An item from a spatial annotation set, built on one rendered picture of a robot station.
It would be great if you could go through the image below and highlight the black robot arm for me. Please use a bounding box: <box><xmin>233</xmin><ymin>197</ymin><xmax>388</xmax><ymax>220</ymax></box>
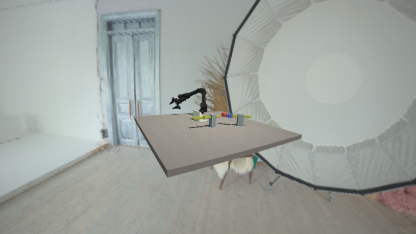
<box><xmin>174</xmin><ymin>88</ymin><xmax>208</xmax><ymax>114</ymax></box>

